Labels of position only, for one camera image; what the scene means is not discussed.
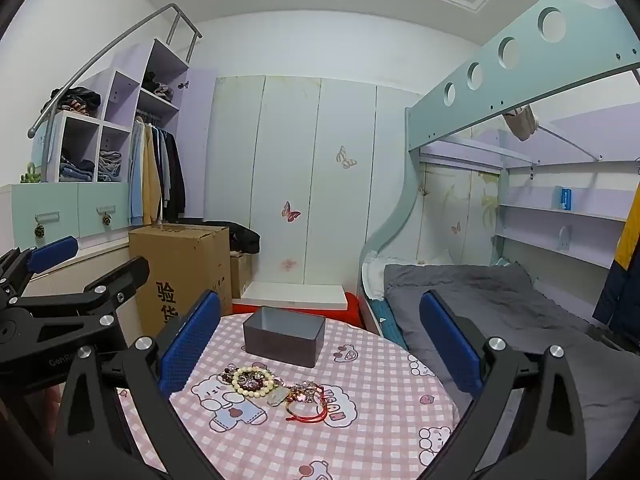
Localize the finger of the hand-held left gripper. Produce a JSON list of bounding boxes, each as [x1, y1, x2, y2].
[[0, 236, 80, 306], [10, 256, 151, 329]]

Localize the grey metal tin box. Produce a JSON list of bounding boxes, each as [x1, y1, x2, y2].
[[242, 307, 327, 367]]

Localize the white wardrobe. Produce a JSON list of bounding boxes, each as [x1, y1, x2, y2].
[[202, 74, 426, 293]]

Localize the purple shelf unit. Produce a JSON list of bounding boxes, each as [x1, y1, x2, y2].
[[32, 39, 218, 226]]

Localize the teal bunk bed frame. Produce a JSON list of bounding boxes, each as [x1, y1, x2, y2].
[[360, 0, 640, 341]]

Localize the beige cabinet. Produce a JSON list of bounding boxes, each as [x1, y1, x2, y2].
[[25, 237, 132, 311]]

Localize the pile of small jewelry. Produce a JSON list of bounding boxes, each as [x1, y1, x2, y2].
[[280, 382, 326, 406]]

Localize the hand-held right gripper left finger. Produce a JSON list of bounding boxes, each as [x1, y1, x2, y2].
[[54, 290, 223, 480]]

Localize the row of hanging clothes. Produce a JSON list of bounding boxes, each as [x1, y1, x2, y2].
[[127, 120, 187, 227]]

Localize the pink checkered tablecloth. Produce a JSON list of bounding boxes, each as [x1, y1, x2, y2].
[[117, 310, 461, 480]]

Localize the grey metal handrail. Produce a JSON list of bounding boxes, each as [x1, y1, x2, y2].
[[29, 3, 203, 181]]

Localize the large cardboard box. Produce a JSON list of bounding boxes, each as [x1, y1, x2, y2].
[[128, 224, 233, 338]]

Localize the yellow and navy jacket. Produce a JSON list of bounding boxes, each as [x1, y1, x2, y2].
[[592, 205, 640, 346]]

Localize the small cardboard box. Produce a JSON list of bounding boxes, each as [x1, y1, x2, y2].
[[230, 252, 253, 301]]

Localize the white board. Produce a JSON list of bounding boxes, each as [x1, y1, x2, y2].
[[241, 281, 348, 309]]

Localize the dark folded clothes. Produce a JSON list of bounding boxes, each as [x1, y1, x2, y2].
[[142, 71, 173, 101]]

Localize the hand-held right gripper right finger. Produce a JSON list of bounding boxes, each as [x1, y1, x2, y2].
[[419, 290, 587, 480]]

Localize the red stool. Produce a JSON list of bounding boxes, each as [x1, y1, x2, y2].
[[231, 294, 362, 331]]

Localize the folded grey clothes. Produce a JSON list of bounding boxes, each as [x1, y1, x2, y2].
[[97, 150, 123, 181]]

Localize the cream bead bracelet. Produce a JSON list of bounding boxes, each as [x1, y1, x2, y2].
[[232, 366, 277, 399]]

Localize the black bag on box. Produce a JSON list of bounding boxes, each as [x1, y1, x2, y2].
[[205, 220, 262, 256]]

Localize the sparkly rhinestone bracelet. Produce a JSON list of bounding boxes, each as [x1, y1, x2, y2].
[[240, 367, 273, 391]]

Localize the black bundled clothes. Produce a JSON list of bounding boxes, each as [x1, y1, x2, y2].
[[50, 86, 102, 113]]

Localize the purple wall shelves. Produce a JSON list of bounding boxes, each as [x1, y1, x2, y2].
[[492, 180, 631, 268]]

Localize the teal drawer cabinet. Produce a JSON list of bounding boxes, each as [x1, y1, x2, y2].
[[11, 181, 132, 251]]

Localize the grey blanket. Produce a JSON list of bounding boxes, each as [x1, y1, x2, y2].
[[382, 262, 640, 466]]

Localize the grey cloth on rail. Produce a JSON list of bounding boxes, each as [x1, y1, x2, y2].
[[502, 104, 540, 142]]

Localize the red string bracelet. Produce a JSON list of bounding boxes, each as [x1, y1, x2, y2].
[[285, 400, 331, 423]]

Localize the folded blue jeans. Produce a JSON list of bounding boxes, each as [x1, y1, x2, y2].
[[59, 159, 96, 182]]

